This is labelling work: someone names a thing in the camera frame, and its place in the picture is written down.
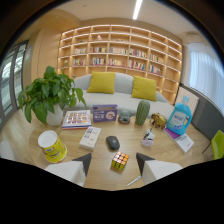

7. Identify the blue laundry detergent bottle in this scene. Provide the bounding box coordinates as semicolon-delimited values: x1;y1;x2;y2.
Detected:
166;95;193;136

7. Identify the white pen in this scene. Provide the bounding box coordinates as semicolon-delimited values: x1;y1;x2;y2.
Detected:
126;175;143;187

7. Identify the yellow milk powder can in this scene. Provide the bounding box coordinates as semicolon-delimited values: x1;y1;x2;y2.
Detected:
37;129;68;164

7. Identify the small white figurine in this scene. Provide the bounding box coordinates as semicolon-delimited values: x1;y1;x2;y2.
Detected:
141;128;156;148

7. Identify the white and purple book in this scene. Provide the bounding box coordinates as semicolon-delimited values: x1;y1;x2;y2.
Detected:
164;127;195;155

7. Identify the rubik's cube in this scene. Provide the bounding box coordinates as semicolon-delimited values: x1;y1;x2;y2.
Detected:
110;151;131;172

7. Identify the golden elephant figurine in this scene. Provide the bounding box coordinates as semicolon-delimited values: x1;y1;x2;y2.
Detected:
149;112;168;130

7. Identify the colourful picture book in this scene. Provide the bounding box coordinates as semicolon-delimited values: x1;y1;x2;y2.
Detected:
61;109;92;130

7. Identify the black computer mouse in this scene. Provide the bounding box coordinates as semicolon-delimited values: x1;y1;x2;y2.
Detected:
105;135;121;151

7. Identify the white plant pot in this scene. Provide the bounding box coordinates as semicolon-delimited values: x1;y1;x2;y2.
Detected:
45;103;65;127

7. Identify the green cactus ornament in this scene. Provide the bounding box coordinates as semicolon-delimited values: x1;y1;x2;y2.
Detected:
134;99;151;127

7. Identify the grey round ornament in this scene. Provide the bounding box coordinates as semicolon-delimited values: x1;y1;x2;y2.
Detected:
117;109;132;125

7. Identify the green chair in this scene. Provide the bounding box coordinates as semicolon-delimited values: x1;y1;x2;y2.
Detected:
201;129;224;161

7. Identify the purple box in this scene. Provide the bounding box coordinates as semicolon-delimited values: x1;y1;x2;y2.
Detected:
92;104;118;123

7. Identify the white radiator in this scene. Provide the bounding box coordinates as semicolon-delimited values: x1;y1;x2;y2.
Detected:
174;85;200;116

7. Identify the green potted plant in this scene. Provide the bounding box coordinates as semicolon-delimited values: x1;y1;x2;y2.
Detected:
17;65;87;126

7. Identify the yellow cushion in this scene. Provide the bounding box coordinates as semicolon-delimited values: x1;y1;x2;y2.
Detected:
86;70;117;95
131;75;158;102

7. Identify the grey sofa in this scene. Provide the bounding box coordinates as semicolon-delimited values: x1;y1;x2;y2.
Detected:
62;72;176;120

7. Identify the white curtain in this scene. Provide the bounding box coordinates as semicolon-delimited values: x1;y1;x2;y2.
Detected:
188;49;224;115

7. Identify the glass door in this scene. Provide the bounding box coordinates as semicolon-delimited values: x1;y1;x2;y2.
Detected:
0;40;30;129

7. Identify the wooden bookshelf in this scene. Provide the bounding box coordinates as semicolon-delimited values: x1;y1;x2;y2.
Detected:
56;23;184;105

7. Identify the ceiling light strip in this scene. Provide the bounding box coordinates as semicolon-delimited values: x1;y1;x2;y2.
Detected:
132;0;144;21

